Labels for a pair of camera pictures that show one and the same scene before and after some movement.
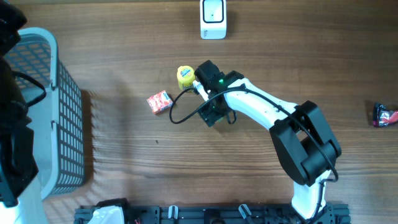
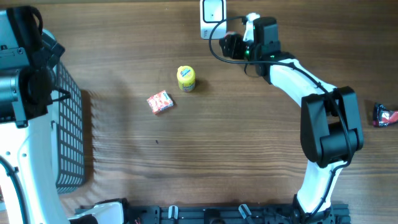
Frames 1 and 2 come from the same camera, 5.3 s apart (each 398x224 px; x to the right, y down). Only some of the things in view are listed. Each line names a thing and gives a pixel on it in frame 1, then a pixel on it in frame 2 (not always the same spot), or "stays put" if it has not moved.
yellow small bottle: (186, 75) stays put
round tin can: (222, 120) -> (231, 33)
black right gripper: (209, 114) -> (234, 43)
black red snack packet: (382, 117) stays put
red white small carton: (160, 101) stays put
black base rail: (249, 213) stays put
